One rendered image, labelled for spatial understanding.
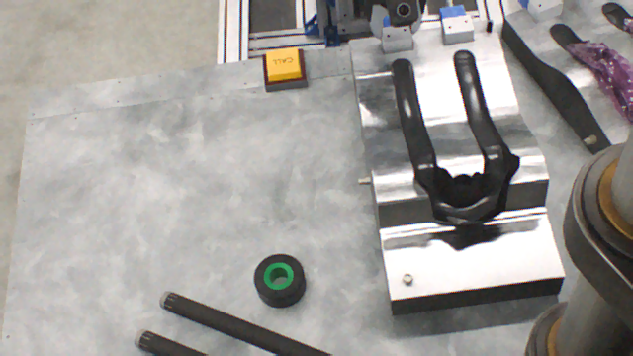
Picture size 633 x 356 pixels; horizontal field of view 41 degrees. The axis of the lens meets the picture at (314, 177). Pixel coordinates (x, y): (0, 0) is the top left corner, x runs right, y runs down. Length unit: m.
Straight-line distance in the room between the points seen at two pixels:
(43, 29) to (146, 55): 0.41
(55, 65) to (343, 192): 1.66
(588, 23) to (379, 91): 0.41
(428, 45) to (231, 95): 0.38
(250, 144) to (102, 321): 0.40
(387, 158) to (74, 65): 1.73
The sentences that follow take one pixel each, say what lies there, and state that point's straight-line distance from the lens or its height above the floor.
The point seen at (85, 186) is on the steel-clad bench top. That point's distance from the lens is 1.55.
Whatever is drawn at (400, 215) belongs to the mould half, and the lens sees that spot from 1.29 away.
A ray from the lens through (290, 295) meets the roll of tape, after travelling 1.31.
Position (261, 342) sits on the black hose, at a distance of 1.24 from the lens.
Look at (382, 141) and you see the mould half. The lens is 1.37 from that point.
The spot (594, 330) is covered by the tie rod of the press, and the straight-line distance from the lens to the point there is 0.68.
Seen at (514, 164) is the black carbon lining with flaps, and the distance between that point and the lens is 1.29.
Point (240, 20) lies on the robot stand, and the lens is 2.55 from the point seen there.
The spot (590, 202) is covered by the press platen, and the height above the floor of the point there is 1.54.
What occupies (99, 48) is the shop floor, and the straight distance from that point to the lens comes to 2.90.
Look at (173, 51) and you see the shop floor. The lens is 2.81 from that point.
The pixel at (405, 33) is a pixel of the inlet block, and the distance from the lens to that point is 1.49.
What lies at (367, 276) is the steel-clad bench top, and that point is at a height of 0.80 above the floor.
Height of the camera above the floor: 2.01
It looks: 56 degrees down
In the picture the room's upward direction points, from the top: 10 degrees counter-clockwise
